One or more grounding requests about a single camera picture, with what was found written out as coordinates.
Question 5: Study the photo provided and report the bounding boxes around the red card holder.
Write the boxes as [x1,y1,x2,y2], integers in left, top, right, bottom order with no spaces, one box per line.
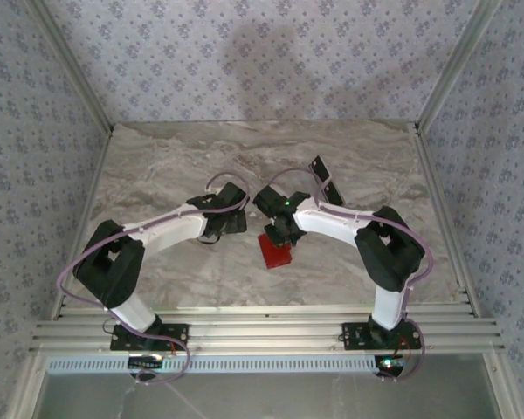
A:
[257,232,294,270]

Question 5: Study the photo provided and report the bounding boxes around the black VIP credit card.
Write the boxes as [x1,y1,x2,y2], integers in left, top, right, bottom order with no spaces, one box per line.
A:
[308,155,335,184]
[321,181,348,209]

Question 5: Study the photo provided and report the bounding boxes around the aluminium extrusion base rails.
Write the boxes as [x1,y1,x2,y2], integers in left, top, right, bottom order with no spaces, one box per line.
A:
[29,305,506,355]

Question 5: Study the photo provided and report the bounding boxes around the black controller board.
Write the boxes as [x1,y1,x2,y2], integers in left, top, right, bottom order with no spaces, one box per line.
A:
[375,355,410,377]
[128,355,166,371]

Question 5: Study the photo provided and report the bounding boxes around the grey metal panel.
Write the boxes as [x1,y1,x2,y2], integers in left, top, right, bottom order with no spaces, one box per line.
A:
[38,373,506,419]

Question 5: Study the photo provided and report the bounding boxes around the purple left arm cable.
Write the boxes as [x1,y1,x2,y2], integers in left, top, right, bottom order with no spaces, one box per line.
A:
[57,173,252,388]

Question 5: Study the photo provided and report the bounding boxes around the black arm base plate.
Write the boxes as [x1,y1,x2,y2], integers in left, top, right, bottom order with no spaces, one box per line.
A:
[110,321,190,353]
[341,321,423,351]

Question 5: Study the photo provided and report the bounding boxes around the grey slotted cable duct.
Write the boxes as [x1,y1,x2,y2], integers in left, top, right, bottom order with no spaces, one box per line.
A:
[46,357,379,375]

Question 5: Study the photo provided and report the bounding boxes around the aluminium table side rail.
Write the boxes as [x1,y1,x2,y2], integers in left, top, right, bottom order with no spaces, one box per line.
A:
[412,122,481,318]
[52,124,115,318]

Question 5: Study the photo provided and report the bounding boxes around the aluminium corner post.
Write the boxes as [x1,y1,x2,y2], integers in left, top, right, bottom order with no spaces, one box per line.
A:
[417,0,506,132]
[28,0,115,134]

